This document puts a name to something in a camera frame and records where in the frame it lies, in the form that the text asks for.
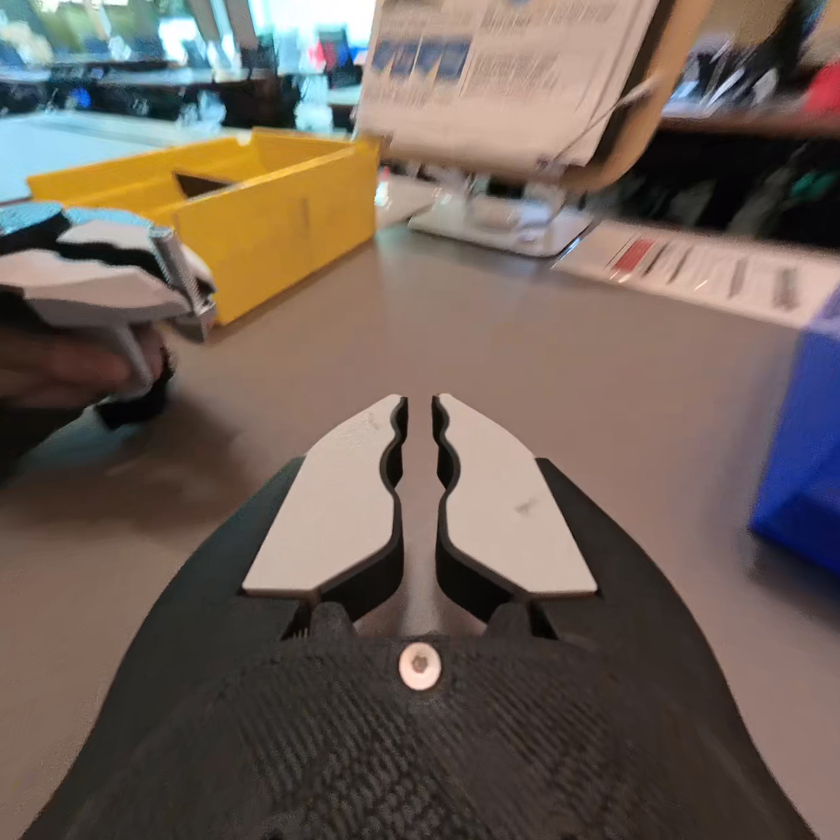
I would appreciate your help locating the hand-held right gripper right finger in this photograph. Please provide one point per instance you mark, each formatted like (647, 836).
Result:
(518, 518)

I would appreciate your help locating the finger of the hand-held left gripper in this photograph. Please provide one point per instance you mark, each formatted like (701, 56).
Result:
(111, 237)
(85, 289)

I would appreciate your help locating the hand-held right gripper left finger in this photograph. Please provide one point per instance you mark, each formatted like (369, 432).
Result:
(328, 512)

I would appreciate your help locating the silver bolt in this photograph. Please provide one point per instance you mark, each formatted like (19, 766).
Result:
(187, 279)

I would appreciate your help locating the yellow storage bin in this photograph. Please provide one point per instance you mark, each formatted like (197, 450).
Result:
(275, 223)

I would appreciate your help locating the blue storage bin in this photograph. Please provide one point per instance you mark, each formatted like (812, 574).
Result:
(807, 459)

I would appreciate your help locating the grey desk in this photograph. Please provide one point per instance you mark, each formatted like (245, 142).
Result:
(459, 341)

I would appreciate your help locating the person's left hand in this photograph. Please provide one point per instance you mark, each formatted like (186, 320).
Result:
(52, 367)

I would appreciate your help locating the black bin divider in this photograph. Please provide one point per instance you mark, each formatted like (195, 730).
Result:
(197, 184)

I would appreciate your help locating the laminated sheet with red label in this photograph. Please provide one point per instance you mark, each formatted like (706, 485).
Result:
(722, 275)

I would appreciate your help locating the printed instruction sheet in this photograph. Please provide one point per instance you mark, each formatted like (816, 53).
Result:
(512, 65)

